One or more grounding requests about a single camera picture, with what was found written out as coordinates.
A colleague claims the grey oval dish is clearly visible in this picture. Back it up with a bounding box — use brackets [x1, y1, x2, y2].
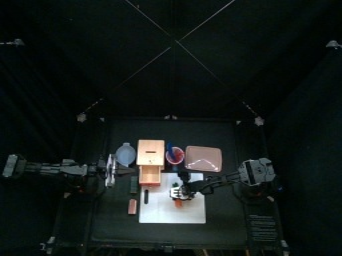
[114, 142, 138, 168]

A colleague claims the thin diagonal frame cord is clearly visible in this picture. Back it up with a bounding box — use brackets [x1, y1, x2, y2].
[82, 0, 238, 116]
[123, 0, 262, 119]

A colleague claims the wooden box with slot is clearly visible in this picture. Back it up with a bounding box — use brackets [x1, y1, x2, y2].
[135, 139, 167, 167]

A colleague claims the salmon pink toy block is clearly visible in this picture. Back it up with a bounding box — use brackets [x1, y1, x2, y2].
[127, 198, 139, 216]

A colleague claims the orange toy carrot green top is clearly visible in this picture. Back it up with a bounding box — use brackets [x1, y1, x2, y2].
[173, 181, 186, 209]

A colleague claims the pink rectangular tray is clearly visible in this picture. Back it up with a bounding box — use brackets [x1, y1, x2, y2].
[185, 145, 225, 173]

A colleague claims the white cutting board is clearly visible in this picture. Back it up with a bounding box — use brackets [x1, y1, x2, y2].
[138, 172, 209, 225]

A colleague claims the open wooden drawer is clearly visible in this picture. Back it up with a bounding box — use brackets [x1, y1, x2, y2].
[138, 165, 163, 187]

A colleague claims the dark green toy vegetable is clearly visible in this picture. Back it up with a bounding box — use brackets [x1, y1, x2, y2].
[129, 175, 139, 195]

